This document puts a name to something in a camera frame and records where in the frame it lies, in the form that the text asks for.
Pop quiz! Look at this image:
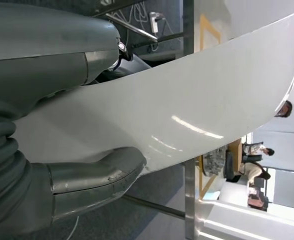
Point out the white power strip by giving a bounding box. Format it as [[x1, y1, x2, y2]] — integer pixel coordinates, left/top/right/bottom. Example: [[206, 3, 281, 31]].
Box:
[[149, 11, 160, 35]]

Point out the brown cardboard box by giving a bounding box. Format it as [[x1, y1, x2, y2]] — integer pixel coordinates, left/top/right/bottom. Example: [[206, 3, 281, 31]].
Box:
[[227, 138, 243, 173]]

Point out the person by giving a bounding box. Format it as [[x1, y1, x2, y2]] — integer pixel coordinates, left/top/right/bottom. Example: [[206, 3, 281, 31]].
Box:
[[241, 141, 275, 186]]

